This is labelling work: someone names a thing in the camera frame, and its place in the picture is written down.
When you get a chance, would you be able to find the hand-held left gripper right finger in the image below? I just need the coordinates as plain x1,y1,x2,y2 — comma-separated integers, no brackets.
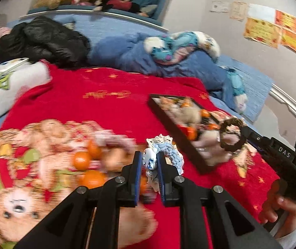
156,151,283,249

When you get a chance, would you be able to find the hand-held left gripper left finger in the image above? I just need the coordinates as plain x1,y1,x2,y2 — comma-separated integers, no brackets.
14,151,142,249

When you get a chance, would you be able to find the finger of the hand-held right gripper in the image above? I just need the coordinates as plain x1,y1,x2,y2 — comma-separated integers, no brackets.
240,126,263,148

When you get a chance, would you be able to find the white blue small toy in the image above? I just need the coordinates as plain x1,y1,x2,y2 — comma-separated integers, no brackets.
142,147,159,172

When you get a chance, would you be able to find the blue white crocheted scrunchie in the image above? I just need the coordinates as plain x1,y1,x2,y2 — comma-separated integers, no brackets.
147,134,186,191

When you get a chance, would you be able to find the dark brown crocheted scrunchie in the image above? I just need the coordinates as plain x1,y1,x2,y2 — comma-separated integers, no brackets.
219,117,248,152

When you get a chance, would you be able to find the black tray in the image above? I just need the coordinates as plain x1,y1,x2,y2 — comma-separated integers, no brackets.
147,93,242,174

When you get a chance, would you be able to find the person's right forearm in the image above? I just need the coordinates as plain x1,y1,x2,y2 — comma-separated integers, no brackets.
274,220,296,247

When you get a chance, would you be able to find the person's right hand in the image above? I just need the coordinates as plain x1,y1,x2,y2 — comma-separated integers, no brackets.
258,180,296,237

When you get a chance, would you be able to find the pink white scrunchie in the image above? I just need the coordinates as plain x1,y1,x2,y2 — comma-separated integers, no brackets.
93,131,138,156

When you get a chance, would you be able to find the light blue bed sheet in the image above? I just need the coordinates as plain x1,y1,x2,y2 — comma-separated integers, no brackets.
0,13,273,166

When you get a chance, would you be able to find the teal plush toy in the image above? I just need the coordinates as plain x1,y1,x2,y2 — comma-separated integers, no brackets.
224,67,248,113

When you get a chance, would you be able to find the beige fluffy scrunchie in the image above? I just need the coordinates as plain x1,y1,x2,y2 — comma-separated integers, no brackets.
174,106,202,125

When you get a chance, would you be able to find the red teddy bear blanket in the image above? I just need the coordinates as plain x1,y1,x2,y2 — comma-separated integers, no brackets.
0,63,281,249

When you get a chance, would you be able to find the blue duvet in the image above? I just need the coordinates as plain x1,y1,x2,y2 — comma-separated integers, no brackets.
87,32,235,109

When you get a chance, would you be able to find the blue plush toy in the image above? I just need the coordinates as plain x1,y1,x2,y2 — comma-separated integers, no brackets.
143,31,221,65

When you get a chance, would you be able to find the white printed pillow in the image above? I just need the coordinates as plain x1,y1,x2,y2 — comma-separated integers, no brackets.
0,58,51,133

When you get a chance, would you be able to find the black puffer jacket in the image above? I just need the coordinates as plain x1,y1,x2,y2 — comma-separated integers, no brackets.
0,16,91,69

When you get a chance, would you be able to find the grey plush toy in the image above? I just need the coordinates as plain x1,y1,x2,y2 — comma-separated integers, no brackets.
139,4,159,17

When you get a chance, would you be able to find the black red plush toy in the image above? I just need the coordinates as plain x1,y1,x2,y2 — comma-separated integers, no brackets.
93,0,141,15

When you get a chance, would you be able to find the yellow orange wall certificate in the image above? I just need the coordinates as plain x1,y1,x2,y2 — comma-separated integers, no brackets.
280,28,296,57

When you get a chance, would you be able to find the white blank wall sheet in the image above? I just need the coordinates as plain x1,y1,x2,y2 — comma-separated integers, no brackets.
248,4,277,23

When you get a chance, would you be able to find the pale wall certificate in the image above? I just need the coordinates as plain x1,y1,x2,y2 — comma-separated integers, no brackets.
230,2,247,21

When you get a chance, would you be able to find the white wall paper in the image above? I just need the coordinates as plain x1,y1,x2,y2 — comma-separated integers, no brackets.
210,1,231,13

